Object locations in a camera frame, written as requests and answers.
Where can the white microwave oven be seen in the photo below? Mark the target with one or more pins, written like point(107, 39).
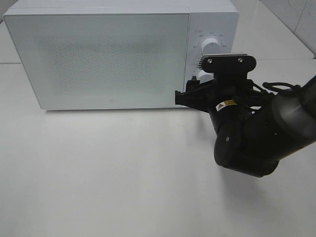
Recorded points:
point(207, 18)

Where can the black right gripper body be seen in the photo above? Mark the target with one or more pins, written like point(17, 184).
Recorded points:
point(233, 96)

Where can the white microwave knob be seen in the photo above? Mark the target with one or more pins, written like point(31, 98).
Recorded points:
point(203, 76)
point(210, 45)

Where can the white microwave door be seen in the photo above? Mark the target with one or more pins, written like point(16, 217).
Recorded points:
point(102, 61)

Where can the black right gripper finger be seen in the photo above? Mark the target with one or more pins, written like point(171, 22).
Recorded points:
point(198, 100)
point(195, 85)

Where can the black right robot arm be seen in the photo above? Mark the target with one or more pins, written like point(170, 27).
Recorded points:
point(255, 126)

